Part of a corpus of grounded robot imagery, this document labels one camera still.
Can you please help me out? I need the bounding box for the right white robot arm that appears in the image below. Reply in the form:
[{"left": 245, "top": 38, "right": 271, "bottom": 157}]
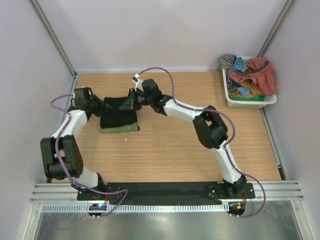
[{"left": 119, "top": 76, "right": 247, "bottom": 198}]

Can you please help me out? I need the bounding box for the yellow garment in basket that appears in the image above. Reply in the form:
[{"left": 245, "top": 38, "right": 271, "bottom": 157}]
[{"left": 229, "top": 78, "right": 263, "bottom": 98}]

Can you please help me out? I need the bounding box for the white slotted cable duct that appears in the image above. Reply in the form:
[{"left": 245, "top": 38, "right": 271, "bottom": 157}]
[{"left": 41, "top": 202, "right": 229, "bottom": 214}]

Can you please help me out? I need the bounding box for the aluminium frame rail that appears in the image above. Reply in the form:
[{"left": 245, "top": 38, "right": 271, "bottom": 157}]
[{"left": 29, "top": 180, "right": 304, "bottom": 204}]

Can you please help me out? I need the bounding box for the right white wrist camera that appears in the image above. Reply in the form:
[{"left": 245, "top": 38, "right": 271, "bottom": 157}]
[{"left": 132, "top": 73, "right": 144, "bottom": 92}]

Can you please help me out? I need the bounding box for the pink tank top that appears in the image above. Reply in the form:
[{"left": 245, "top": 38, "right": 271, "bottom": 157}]
[{"left": 229, "top": 57, "right": 278, "bottom": 96}]

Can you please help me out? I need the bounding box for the light blue tank top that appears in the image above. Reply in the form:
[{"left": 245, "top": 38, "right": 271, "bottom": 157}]
[{"left": 232, "top": 56, "right": 247, "bottom": 73}]

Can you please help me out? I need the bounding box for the black tank top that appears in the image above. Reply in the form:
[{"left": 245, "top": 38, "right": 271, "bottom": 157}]
[{"left": 100, "top": 97, "right": 138, "bottom": 129}]

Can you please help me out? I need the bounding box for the green tank top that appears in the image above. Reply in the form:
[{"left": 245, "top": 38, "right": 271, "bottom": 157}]
[{"left": 99, "top": 122, "right": 140, "bottom": 134}]

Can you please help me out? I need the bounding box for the right aluminium corner post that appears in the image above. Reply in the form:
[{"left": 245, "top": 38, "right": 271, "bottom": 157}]
[{"left": 257, "top": 0, "right": 297, "bottom": 57}]

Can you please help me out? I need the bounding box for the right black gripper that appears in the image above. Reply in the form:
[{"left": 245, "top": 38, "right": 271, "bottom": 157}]
[{"left": 119, "top": 88, "right": 154, "bottom": 111}]

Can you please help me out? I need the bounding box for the bright green garment in basket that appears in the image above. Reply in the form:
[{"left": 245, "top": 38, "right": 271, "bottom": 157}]
[{"left": 229, "top": 94, "right": 265, "bottom": 102}]

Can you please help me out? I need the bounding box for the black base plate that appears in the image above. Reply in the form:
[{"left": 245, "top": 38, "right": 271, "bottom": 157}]
[{"left": 76, "top": 181, "right": 256, "bottom": 201}]

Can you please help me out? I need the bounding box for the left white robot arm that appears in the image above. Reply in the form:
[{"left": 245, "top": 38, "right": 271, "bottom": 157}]
[{"left": 40, "top": 87, "right": 111, "bottom": 200}]

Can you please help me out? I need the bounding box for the white laundry basket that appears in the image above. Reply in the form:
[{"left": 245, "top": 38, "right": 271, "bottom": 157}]
[{"left": 218, "top": 54, "right": 278, "bottom": 109}]

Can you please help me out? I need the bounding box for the striped tank top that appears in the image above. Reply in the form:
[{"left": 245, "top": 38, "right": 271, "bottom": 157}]
[{"left": 218, "top": 53, "right": 238, "bottom": 94}]

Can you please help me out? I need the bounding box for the left aluminium corner post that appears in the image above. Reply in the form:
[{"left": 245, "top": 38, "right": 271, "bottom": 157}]
[{"left": 28, "top": 0, "right": 77, "bottom": 78}]

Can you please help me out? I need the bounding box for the aluminium corner post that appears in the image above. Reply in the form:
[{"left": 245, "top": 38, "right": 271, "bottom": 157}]
[
  {"left": 28, "top": 0, "right": 77, "bottom": 78},
  {"left": 257, "top": 0, "right": 297, "bottom": 57}
]

